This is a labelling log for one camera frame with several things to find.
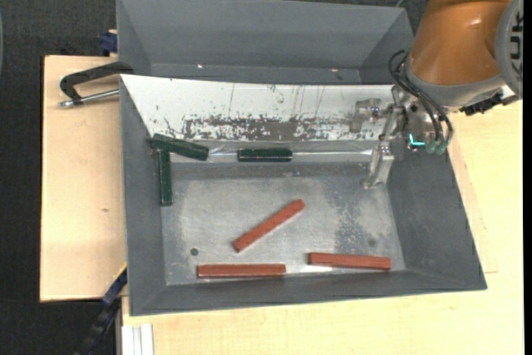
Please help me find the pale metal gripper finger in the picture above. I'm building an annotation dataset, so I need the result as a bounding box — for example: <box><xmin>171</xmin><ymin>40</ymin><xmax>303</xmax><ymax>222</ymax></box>
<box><xmin>350</xmin><ymin>98</ymin><xmax>394</xmax><ymax>134</ymax></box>
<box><xmin>360</xmin><ymin>143</ymin><xmax>396</xmax><ymax>190</ymax></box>

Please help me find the dark green flat block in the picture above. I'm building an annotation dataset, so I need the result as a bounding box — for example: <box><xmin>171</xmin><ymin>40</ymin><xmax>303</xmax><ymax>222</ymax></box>
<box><xmin>237</xmin><ymin>147</ymin><xmax>294</xmax><ymax>164</ymax></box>
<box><xmin>156</xmin><ymin>148</ymin><xmax>174</xmax><ymax>207</ymax></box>
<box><xmin>150</xmin><ymin>132</ymin><xmax>210</xmax><ymax>162</ymax></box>

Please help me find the pale wood board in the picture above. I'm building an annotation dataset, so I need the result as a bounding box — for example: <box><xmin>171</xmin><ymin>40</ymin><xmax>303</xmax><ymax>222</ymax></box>
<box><xmin>39</xmin><ymin>53</ymin><xmax>128</xmax><ymax>303</ymax></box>

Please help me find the red-brown flat block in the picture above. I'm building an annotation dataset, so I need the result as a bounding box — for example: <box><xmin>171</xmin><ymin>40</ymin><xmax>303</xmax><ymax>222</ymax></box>
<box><xmin>231</xmin><ymin>199</ymin><xmax>307</xmax><ymax>254</ymax></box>
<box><xmin>195</xmin><ymin>263</ymin><xmax>288</xmax><ymax>279</ymax></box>
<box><xmin>307</xmin><ymin>251</ymin><xmax>393</xmax><ymax>272</ymax></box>

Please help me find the grey metal bin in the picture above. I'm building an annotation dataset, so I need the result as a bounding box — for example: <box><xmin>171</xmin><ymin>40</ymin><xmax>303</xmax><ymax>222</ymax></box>
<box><xmin>115</xmin><ymin>0</ymin><xmax>488</xmax><ymax>317</ymax></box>

